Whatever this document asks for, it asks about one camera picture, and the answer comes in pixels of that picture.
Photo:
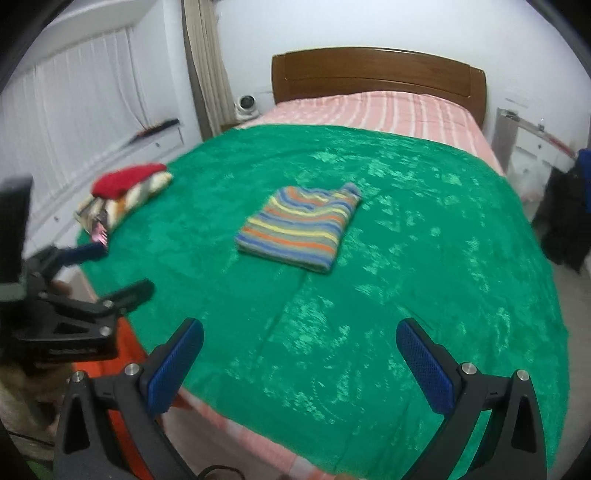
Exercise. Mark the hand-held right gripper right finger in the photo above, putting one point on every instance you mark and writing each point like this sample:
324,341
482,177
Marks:
425,364

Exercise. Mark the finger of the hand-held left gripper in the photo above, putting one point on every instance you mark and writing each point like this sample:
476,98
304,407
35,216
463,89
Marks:
129,293
85,251

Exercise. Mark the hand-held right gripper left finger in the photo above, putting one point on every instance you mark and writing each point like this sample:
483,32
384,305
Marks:
178,364

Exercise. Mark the striped knit sweater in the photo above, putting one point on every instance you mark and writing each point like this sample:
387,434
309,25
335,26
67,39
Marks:
300,226

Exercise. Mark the orange cloth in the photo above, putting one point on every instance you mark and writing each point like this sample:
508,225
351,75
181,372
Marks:
122,369

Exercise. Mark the folded red cloth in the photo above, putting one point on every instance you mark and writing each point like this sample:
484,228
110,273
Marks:
124,177

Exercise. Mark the green patterned blanket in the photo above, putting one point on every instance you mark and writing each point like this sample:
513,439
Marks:
392,277

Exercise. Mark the white drawer cabinet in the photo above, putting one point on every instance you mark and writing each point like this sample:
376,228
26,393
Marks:
83,115

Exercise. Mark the black puffer jacket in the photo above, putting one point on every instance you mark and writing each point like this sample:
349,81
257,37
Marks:
565,221

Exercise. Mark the small white fan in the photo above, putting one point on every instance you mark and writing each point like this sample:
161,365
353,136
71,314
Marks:
247,107

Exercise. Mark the beige curtain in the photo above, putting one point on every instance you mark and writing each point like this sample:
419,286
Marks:
207,69

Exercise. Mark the white desk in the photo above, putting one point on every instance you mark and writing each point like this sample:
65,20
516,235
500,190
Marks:
531,147

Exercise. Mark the blue cloth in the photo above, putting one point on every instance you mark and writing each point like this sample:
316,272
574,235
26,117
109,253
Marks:
584,164

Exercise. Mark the pink striped bedsheet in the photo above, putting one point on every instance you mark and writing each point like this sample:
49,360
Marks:
369,110

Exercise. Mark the brown wooden headboard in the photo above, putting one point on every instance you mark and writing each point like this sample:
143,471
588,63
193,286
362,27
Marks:
378,71

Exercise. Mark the white wall socket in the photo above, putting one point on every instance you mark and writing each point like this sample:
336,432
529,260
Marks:
518,100

